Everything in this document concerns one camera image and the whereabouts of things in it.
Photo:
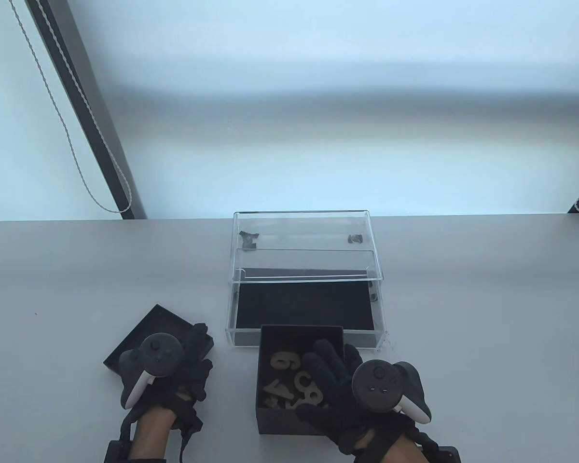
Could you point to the person's left hand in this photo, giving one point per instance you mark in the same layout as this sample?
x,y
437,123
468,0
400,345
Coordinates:
x,y
190,381

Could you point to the person's right hand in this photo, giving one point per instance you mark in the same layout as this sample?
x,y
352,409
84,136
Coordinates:
x,y
340,415

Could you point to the person's right middle finger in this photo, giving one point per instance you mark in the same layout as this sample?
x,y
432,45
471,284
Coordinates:
x,y
332,357

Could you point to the person's left thumb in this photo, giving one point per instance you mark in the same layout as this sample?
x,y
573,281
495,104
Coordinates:
x,y
203,380

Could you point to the person's right thumb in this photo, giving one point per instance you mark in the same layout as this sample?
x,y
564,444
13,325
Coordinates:
x,y
313,414

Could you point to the person's right forearm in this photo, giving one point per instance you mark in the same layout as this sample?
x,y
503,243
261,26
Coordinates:
x,y
405,451

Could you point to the person's left forearm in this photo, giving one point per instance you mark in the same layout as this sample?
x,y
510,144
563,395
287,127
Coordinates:
x,y
152,434

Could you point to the black open box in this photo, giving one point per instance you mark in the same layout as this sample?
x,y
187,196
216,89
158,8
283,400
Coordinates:
x,y
280,422

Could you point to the pile of wooden numbers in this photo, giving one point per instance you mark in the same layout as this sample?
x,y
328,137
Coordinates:
x,y
284,361

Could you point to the grey and white left controller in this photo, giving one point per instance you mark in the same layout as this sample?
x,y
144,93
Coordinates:
x,y
157,359

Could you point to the grey and white controller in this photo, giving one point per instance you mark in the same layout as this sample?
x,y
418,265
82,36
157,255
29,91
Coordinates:
x,y
157,359
386,383

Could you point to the grey and white right controller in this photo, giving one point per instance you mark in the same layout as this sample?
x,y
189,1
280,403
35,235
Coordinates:
x,y
386,383

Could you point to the black mat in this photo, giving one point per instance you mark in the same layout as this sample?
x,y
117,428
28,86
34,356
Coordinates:
x,y
299,304

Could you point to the black box lid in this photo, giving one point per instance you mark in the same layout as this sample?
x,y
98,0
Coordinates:
x,y
140,328

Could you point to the clear acrylic case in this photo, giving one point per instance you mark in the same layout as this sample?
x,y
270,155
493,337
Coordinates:
x,y
309,231

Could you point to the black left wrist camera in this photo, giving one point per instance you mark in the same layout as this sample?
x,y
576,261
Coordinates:
x,y
116,451

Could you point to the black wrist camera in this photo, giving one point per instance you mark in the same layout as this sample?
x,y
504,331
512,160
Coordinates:
x,y
116,451
441,451

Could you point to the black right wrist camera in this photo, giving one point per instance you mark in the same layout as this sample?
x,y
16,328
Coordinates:
x,y
441,451

